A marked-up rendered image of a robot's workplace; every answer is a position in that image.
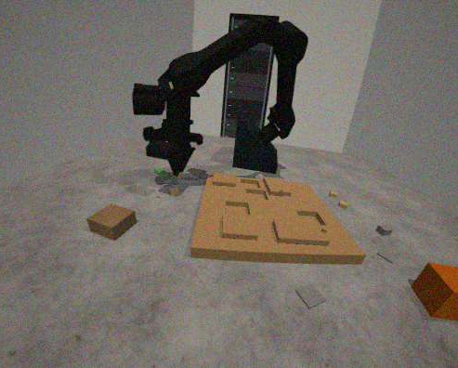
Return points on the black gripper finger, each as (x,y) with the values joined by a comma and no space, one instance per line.
(176,162)
(188,153)

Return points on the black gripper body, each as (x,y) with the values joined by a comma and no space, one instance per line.
(178,136)

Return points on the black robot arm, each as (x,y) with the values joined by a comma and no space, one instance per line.
(188,73)

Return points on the orange cube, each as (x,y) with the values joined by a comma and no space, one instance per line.
(437,289)

